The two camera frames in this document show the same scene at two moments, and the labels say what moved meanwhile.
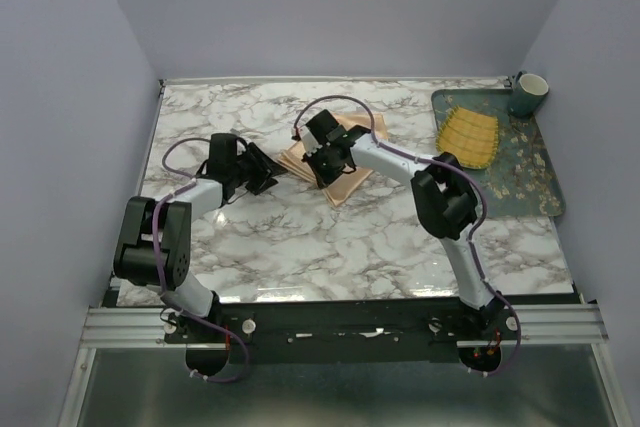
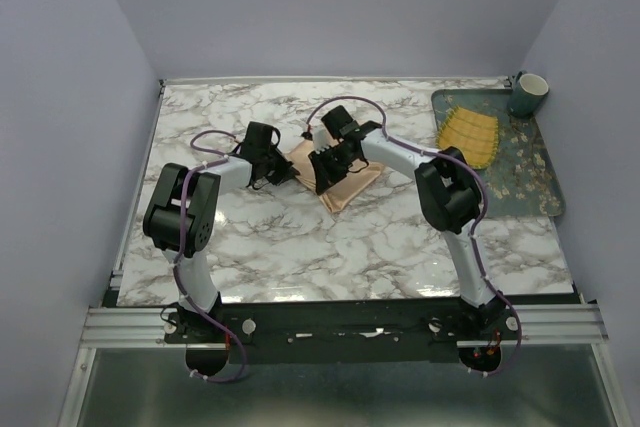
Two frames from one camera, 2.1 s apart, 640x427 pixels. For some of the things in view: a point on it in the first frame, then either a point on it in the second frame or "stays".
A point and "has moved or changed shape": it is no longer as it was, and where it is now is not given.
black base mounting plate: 307,330 stays
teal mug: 528,94 stays
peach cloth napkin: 341,186 has moved or changed shape
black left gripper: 269,166 to 285,171
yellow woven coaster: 471,136 stays
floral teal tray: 521,179 stays
